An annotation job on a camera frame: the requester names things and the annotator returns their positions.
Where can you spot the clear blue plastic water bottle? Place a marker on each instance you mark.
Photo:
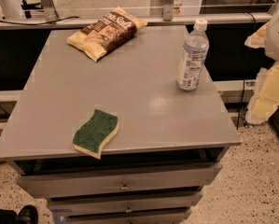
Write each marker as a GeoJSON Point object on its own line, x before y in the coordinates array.
{"type": "Point", "coordinates": [193, 56]}

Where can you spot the brown yellow chip bag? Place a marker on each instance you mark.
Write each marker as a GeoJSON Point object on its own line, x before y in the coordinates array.
{"type": "Point", "coordinates": [105, 35]}

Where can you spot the black shoe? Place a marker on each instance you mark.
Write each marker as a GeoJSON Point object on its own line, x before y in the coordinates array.
{"type": "Point", "coordinates": [27, 215]}

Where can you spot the grey drawer cabinet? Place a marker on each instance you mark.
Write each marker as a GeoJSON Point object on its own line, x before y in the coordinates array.
{"type": "Point", "coordinates": [168, 146]}

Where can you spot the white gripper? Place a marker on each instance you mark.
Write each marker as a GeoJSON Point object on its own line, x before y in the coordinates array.
{"type": "Point", "coordinates": [277, 36]}

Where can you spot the green yellow sponge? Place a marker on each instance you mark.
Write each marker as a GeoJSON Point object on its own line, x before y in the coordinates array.
{"type": "Point", "coordinates": [96, 133]}

